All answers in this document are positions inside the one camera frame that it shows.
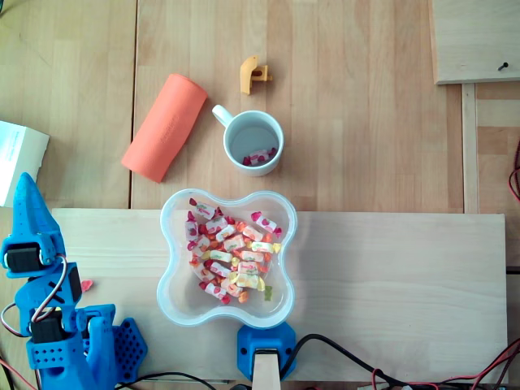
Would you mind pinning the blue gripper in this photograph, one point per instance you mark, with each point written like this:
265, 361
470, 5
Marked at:
25, 257

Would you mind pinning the blue 3D-printed robot arm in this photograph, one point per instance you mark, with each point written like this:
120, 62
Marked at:
97, 345

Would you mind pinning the white cardboard box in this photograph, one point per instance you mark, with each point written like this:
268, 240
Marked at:
20, 154

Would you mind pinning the red gummy sweet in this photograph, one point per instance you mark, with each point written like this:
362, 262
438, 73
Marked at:
86, 285

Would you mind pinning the orange foam roll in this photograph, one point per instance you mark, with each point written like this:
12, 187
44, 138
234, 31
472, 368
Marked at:
162, 122

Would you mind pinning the clear Haribo plastic tub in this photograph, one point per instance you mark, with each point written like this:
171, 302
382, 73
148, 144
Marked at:
183, 300

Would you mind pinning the yellow wrapped candy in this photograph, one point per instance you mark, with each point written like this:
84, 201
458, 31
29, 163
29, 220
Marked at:
245, 280
219, 256
262, 246

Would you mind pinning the pink wrapped candy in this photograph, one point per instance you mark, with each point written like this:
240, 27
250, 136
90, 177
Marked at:
248, 267

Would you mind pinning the orange gummy bear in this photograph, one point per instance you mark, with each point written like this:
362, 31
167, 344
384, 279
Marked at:
243, 296

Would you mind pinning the white ceramic mug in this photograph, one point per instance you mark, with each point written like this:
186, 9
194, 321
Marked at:
260, 126

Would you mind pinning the green gummy bear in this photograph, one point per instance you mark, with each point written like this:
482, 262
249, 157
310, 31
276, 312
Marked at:
268, 292

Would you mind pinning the orange 3D-printed part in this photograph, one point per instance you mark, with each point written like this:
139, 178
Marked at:
246, 77

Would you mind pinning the light wooden base board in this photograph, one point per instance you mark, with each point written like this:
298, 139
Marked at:
365, 284

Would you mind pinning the pale plywood panel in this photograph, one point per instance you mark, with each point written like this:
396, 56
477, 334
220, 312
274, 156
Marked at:
475, 40

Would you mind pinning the black screw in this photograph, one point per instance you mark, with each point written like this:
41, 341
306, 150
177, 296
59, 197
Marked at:
503, 66

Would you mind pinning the blue printed post base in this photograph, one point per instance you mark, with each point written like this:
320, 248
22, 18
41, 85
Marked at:
245, 345

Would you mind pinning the wooden camera post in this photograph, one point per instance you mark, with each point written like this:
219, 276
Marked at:
266, 371

